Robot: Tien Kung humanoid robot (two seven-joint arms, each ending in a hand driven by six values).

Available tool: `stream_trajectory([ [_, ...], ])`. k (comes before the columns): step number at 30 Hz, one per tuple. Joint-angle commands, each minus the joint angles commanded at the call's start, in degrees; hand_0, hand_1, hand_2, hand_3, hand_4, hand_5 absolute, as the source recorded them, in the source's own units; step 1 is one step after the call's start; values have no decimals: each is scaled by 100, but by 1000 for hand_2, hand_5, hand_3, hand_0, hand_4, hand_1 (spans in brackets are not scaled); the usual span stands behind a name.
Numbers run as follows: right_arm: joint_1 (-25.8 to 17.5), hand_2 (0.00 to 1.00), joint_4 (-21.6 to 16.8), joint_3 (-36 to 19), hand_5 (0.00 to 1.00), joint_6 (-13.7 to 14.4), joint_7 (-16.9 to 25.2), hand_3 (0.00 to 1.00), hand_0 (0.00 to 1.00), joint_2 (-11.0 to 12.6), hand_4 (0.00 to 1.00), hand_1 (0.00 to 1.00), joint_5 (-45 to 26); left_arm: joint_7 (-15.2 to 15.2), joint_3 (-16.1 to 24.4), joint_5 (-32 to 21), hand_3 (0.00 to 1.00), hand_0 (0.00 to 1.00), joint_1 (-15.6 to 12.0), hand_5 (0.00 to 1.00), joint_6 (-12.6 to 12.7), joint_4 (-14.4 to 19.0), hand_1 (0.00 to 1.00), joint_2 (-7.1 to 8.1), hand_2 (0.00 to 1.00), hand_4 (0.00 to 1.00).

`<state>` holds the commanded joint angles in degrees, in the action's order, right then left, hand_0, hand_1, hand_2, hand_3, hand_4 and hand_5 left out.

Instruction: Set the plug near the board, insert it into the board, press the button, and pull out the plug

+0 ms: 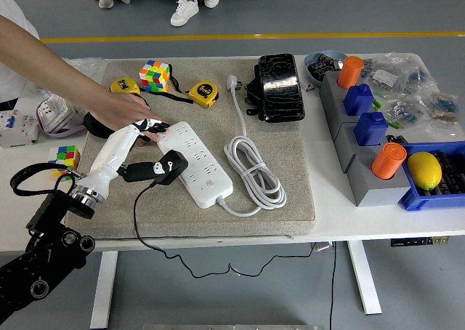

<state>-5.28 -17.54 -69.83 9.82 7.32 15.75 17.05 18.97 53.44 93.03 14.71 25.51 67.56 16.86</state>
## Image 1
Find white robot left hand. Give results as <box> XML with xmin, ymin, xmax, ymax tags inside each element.
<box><xmin>77</xmin><ymin>118</ymin><xmax>175</xmax><ymax>201</ymax></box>

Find person's left hand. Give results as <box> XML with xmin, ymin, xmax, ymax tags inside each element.
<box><xmin>86</xmin><ymin>89</ymin><xmax>171</xmax><ymax>148</ymax></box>

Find black power adapter plug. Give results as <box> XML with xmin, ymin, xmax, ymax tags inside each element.
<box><xmin>154</xmin><ymin>150</ymin><xmax>189</xmax><ymax>188</ymax></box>

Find thin black adapter cord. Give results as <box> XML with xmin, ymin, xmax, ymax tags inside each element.
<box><xmin>132</xmin><ymin>182</ymin><xmax>317</xmax><ymax>279</ymax></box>

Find white power strip board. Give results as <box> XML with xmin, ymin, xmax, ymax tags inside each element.
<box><xmin>156</xmin><ymin>121</ymin><xmax>234</xmax><ymax>209</ymax></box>

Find yellow tape measure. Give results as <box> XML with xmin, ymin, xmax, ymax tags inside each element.
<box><xmin>110</xmin><ymin>77</ymin><xmax>141</xmax><ymax>96</ymax></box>

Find black cloth pouch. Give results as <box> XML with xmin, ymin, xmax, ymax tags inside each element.
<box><xmin>83</xmin><ymin>110</ymin><xmax>121</xmax><ymax>140</ymax></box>

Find small multicolour puzzle cube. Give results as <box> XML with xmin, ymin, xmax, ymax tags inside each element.
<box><xmin>47</xmin><ymin>145</ymin><xmax>81</xmax><ymax>178</ymax></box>

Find clear bag of metal screws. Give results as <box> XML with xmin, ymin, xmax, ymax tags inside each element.
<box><xmin>61</xmin><ymin>56</ymin><xmax>107</xmax><ymax>87</ymax></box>

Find large multicolour puzzle cube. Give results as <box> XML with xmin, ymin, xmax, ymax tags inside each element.
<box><xmin>139</xmin><ymin>60</ymin><xmax>171</xmax><ymax>93</ymax></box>

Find yellow tape measure 5m label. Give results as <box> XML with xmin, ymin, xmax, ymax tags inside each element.
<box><xmin>188</xmin><ymin>81</ymin><xmax>220</xmax><ymax>109</ymax></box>

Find white circuit breaker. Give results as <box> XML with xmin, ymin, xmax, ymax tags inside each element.
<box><xmin>0</xmin><ymin>109</ymin><xmax>39</xmax><ymax>149</ymax></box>

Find grey-brown foam mat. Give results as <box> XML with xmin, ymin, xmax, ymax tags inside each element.
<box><xmin>66</xmin><ymin>57</ymin><xmax>316</xmax><ymax>241</ymax></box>

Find person's torso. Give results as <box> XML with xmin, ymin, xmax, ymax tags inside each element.
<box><xmin>0</xmin><ymin>0</ymin><xmax>40</xmax><ymax>113</ymax></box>

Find white table leg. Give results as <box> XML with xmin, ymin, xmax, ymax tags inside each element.
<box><xmin>347</xmin><ymin>241</ymin><xmax>383</xmax><ymax>315</ymax></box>
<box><xmin>89</xmin><ymin>250</ymin><xmax>119</xmax><ymax>330</ymax></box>

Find glossy black case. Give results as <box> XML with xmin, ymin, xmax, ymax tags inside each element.
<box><xmin>258</xmin><ymin>53</ymin><xmax>306</xmax><ymax>123</ymax></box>

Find blue bowl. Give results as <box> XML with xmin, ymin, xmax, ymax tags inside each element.
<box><xmin>304</xmin><ymin>49</ymin><xmax>348</xmax><ymax>89</ymax></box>

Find black electronic components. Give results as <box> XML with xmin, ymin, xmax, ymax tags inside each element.
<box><xmin>434</xmin><ymin>151</ymin><xmax>465</xmax><ymax>196</ymax></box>
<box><xmin>308</xmin><ymin>53</ymin><xmax>344</xmax><ymax>82</ymax></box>

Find grey block holder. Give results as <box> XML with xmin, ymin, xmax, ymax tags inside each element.
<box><xmin>345</xmin><ymin>150</ymin><xmax>413</xmax><ymax>208</ymax></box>
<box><xmin>326</xmin><ymin>100</ymin><xmax>377</xmax><ymax>145</ymax></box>
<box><xmin>319</xmin><ymin>71</ymin><xmax>364</xmax><ymax>120</ymax></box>
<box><xmin>334</xmin><ymin>121</ymin><xmax>392</xmax><ymax>174</ymax></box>

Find orange cylinder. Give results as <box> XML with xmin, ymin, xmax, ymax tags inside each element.
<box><xmin>338</xmin><ymin>55</ymin><xmax>365</xmax><ymax>89</ymax></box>
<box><xmin>371</xmin><ymin>142</ymin><xmax>408</xmax><ymax>181</ymax></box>

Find blue block peg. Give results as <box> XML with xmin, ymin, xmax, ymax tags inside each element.
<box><xmin>343</xmin><ymin>83</ymin><xmax>376</xmax><ymax>117</ymax></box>
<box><xmin>353</xmin><ymin>111</ymin><xmax>389</xmax><ymax>148</ymax></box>

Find clear bag with white card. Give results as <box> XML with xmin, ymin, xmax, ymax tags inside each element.
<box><xmin>361</xmin><ymin>55</ymin><xmax>404</xmax><ymax>94</ymax></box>

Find clear bag of blue resistors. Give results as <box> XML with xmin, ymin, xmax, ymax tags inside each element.
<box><xmin>384</xmin><ymin>95</ymin><xmax>428</xmax><ymax>129</ymax></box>

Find clear bag of blue components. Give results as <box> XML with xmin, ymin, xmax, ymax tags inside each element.
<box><xmin>401</xmin><ymin>59</ymin><xmax>433</xmax><ymax>91</ymax></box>

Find blue plastic bin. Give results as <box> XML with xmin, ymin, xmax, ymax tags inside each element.
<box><xmin>397</xmin><ymin>140</ymin><xmax>465</xmax><ymax>213</ymax></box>

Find yellow lemon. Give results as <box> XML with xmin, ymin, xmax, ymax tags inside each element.
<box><xmin>406</xmin><ymin>151</ymin><xmax>443</xmax><ymax>191</ymax></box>

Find black table control panel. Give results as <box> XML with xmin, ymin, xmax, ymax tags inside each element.
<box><xmin>390</xmin><ymin>236</ymin><xmax>450</xmax><ymax>248</ymax></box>

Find clear bag of brown resistors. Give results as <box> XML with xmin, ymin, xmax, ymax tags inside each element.
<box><xmin>424</xmin><ymin>89</ymin><xmax>461</xmax><ymax>124</ymax></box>

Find white wall socket panel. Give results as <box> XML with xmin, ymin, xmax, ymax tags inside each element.
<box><xmin>68</xmin><ymin>100</ymin><xmax>90</xmax><ymax>118</ymax></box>
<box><xmin>36</xmin><ymin>94</ymin><xmax>76</xmax><ymax>133</ymax></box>

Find black wrist strap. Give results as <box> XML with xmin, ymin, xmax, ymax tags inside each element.
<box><xmin>159</xmin><ymin>63</ymin><xmax>195</xmax><ymax>105</ymax></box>

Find white power strip cord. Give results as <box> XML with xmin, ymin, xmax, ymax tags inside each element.
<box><xmin>216</xmin><ymin>73</ymin><xmax>288</xmax><ymax>217</ymax></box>

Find black plastic buckle strap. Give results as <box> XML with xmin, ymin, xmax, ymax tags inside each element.
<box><xmin>244</xmin><ymin>64</ymin><xmax>266</xmax><ymax>122</ymax></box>

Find black hanging cable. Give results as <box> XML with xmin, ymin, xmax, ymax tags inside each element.
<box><xmin>328</xmin><ymin>242</ymin><xmax>339</xmax><ymax>330</ymax></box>

